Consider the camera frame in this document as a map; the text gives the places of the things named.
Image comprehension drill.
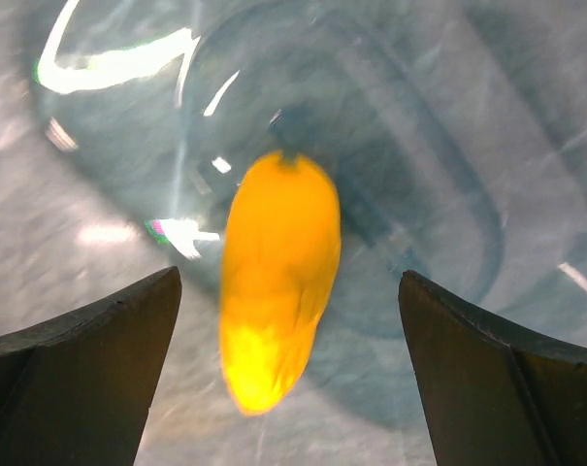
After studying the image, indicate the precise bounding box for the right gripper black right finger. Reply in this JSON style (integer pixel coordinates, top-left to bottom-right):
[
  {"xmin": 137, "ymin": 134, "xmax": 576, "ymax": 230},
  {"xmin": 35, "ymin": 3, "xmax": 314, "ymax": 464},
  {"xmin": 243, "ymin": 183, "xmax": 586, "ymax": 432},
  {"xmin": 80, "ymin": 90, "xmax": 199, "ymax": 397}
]
[{"xmin": 399, "ymin": 271, "xmax": 587, "ymax": 465}]

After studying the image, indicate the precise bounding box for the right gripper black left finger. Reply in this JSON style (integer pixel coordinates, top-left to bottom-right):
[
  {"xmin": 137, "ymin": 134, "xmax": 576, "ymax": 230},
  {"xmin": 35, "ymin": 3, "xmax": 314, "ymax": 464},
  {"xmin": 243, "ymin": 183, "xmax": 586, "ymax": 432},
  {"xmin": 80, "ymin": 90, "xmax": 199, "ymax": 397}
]
[{"xmin": 0, "ymin": 267, "xmax": 182, "ymax": 465}]

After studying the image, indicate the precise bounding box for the teal plastic food container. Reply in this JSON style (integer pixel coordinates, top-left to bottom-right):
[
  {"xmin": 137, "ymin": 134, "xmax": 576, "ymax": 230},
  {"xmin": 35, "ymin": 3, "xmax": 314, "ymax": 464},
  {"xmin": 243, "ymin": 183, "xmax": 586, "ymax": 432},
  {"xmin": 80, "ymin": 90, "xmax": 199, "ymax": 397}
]
[{"xmin": 0, "ymin": 1, "xmax": 587, "ymax": 465}]

